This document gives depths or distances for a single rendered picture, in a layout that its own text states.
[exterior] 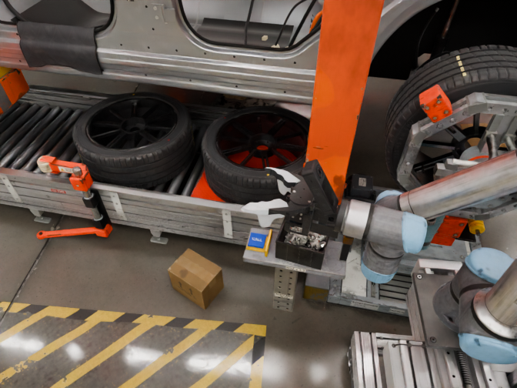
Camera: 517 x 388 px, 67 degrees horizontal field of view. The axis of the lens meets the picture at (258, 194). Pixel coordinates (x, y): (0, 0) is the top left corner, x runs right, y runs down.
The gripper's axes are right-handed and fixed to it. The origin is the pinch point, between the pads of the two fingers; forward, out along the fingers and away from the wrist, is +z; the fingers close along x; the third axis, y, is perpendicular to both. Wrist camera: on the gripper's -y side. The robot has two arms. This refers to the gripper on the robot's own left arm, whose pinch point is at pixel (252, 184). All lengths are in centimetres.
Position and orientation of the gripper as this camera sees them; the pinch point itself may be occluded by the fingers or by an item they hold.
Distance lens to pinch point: 83.1
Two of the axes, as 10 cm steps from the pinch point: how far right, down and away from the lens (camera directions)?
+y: -0.5, 7.8, 6.2
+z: -9.4, -2.4, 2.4
